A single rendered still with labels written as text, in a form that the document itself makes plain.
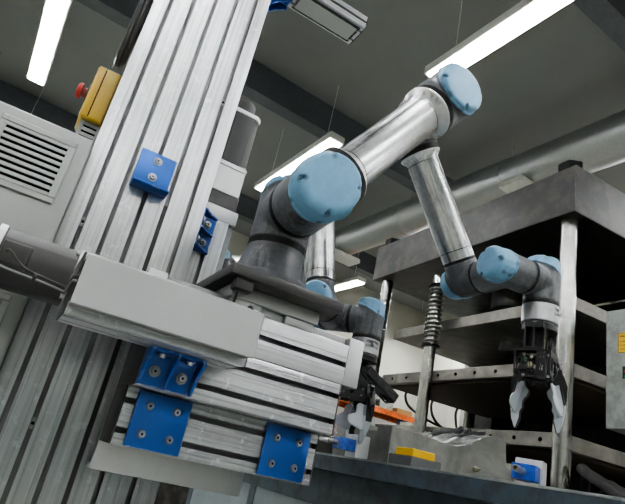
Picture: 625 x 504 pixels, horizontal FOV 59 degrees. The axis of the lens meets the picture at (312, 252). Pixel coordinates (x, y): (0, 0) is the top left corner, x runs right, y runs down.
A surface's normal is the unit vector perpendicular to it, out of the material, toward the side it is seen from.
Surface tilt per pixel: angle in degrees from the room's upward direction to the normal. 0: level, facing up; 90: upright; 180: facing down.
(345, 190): 96
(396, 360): 90
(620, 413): 90
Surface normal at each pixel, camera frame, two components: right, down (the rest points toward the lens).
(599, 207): 0.47, -0.24
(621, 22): -0.20, 0.91
